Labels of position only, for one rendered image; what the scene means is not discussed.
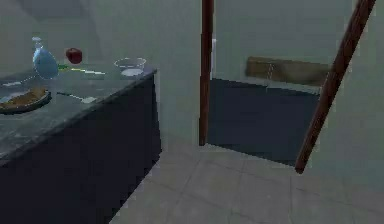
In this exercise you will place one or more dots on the red apple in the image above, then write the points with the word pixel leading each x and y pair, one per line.
pixel 74 55

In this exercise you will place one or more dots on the brown wooden board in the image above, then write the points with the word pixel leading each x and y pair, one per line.
pixel 286 70

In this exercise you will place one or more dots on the dark kitchen counter cabinet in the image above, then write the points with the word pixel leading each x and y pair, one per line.
pixel 83 150

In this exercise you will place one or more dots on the blue soap dispenser bottle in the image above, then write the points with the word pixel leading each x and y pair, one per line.
pixel 44 63

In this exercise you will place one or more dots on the silver butter knife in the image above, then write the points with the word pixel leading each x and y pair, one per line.
pixel 78 97

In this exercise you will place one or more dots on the silver spoon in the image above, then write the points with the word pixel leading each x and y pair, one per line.
pixel 13 83

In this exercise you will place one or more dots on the dark plate with bread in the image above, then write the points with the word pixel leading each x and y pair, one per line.
pixel 23 100

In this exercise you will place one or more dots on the clear glass bowl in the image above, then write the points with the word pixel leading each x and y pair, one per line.
pixel 130 67

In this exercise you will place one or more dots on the brown wooden door frame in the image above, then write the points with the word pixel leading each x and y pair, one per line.
pixel 333 83

